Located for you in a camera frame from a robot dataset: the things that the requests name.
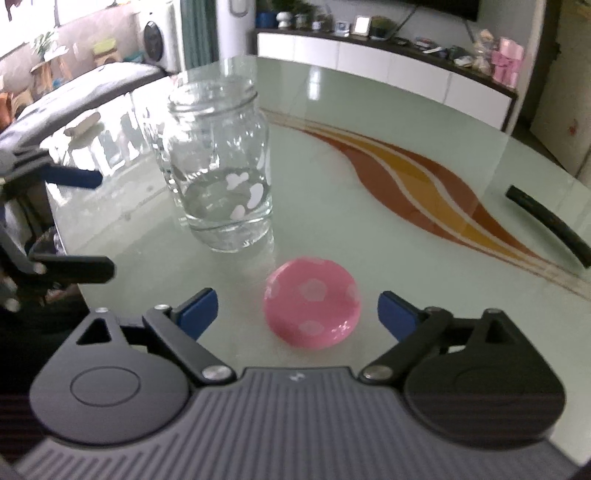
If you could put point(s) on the blue plant pot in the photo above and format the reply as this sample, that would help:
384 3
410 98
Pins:
266 19

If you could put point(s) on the white standing air conditioner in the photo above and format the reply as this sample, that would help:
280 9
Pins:
236 27

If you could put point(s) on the white door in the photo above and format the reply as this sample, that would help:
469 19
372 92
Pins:
563 83

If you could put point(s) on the white low cabinet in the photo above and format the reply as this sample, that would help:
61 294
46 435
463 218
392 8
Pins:
383 69

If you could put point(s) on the white washing machine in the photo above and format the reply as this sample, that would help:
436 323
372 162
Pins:
157 34

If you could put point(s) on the pink gift boxes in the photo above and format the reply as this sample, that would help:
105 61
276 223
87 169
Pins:
508 62

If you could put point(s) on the wooden stool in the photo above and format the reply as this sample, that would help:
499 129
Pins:
48 74

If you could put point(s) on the glass bottle with white spots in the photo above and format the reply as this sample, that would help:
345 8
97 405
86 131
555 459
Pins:
221 184

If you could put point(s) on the small photo frame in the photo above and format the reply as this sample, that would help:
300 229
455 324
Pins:
362 26

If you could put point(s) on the green curtain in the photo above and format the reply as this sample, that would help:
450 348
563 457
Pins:
198 32

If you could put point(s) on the black television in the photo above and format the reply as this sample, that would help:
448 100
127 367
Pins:
443 7

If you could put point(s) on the grey padded chair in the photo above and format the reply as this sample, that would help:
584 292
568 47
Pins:
69 92

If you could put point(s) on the beige roll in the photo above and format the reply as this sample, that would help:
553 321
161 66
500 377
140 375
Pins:
82 124

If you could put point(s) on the pink spotted bottle cap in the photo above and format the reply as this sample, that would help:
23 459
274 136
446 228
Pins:
311 307

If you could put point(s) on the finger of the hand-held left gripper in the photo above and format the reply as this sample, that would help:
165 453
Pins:
74 269
74 178

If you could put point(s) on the yellow green container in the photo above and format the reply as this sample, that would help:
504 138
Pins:
104 47

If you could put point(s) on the white mushroom figure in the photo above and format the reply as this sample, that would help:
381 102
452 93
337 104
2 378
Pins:
283 19

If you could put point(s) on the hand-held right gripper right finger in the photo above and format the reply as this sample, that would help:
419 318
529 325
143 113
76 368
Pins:
396 314

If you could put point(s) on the black rubber tube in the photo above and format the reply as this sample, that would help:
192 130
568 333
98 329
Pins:
549 224

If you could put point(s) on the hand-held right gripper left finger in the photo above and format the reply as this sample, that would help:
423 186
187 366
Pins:
197 314

